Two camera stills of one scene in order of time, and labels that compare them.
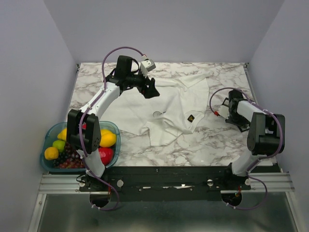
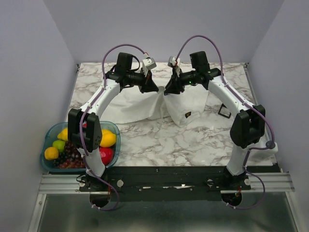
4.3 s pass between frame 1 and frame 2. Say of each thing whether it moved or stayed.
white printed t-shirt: moved
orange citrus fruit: stayed
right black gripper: moved
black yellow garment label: moved
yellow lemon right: stayed
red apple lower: stayed
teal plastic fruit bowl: stayed
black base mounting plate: stayed
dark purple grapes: stayed
